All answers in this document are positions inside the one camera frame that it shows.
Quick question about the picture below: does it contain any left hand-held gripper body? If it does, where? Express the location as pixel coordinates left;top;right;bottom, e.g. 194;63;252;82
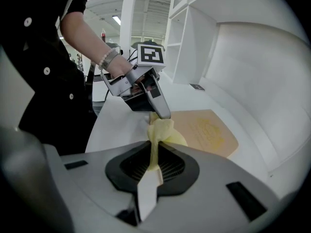
101;44;167;113

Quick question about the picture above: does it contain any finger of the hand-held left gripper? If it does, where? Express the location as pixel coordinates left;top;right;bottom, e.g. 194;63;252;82
141;73;172;120

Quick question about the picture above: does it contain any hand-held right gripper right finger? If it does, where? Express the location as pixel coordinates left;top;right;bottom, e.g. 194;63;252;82
139;141;281;233

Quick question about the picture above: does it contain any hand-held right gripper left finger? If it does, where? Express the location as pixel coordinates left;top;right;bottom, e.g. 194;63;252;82
43;141;154;233

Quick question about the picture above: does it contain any yellow cloth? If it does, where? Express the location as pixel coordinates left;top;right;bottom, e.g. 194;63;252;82
137;112;189;222

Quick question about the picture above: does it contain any brown notebook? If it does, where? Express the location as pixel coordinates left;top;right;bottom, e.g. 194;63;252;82
167;109;240;159

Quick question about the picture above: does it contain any person's left forearm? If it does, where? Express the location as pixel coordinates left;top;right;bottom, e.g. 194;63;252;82
60;10;120;70

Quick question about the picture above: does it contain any person's left hand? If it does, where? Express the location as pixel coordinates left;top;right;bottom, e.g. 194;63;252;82
106;55;134;79

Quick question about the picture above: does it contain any grey watch band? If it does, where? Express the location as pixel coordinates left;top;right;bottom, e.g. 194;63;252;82
102;50;121;71

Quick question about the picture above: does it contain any white desk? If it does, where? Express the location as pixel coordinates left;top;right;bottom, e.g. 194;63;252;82
85;70;292;186

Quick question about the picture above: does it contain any white shelf unit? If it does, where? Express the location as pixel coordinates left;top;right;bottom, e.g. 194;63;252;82
165;0;219;84

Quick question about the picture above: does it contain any person in black shirt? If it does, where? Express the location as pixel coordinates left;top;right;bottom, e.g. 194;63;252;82
0;0;98;155

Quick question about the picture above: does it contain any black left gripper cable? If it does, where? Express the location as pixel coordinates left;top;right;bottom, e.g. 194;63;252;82
127;49;139;63

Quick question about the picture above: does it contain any white bead bracelet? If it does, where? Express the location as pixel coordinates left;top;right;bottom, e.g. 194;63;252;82
98;48;117;70

